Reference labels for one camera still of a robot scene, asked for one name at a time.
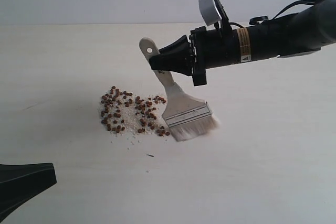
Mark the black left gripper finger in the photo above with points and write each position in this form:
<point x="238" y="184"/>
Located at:
<point x="20" y="183"/>

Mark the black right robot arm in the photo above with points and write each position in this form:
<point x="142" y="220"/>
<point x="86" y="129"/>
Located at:
<point x="283" y="36"/>

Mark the white paint brush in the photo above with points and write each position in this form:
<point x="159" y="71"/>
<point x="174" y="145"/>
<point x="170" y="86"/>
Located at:
<point x="186" y="117"/>

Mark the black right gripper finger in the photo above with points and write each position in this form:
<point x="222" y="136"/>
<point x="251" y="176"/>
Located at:
<point x="177" y="57"/>

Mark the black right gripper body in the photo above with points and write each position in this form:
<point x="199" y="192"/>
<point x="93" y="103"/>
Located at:
<point x="212" y="50"/>

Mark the brown pellets on pile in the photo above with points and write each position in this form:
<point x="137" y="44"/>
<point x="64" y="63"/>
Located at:
<point x="126" y="111"/>

